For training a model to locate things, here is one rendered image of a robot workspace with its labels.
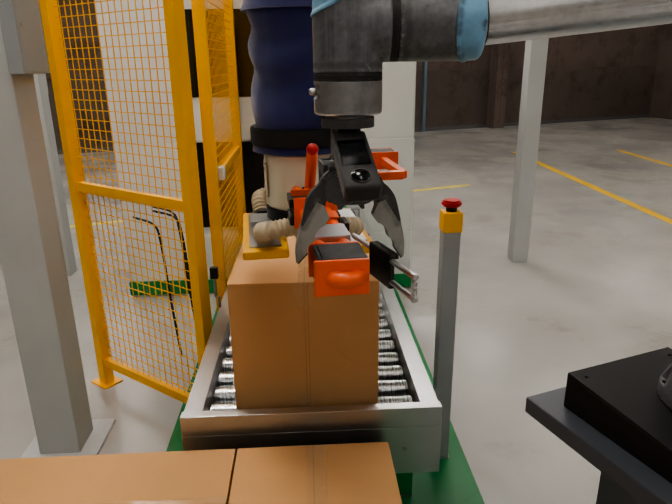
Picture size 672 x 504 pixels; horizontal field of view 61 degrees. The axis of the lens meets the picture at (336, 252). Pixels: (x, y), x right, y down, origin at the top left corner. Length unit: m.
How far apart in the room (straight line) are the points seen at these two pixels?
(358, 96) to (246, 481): 1.02
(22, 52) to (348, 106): 1.57
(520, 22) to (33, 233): 1.81
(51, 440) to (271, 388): 1.24
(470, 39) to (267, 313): 0.99
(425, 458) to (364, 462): 0.24
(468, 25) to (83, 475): 1.33
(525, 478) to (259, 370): 1.21
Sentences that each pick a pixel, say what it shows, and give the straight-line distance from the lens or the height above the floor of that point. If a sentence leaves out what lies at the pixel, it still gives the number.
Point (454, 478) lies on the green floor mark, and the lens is 2.37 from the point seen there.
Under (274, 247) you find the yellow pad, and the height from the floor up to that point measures 1.11.
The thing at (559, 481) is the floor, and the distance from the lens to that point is 2.45.
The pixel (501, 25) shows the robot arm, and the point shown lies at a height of 1.54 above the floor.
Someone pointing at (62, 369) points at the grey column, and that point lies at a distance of 2.48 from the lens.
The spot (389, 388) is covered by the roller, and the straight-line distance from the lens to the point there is 1.83.
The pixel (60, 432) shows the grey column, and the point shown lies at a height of 0.11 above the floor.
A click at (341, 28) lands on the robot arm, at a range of 0.74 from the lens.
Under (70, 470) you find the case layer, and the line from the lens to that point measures 1.66.
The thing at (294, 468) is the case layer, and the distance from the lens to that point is 1.52.
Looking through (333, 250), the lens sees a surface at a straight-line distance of 0.79.
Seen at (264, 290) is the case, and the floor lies 0.93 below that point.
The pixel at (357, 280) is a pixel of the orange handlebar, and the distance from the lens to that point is 0.75.
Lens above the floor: 1.49
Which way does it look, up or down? 18 degrees down
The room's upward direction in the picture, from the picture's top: 1 degrees counter-clockwise
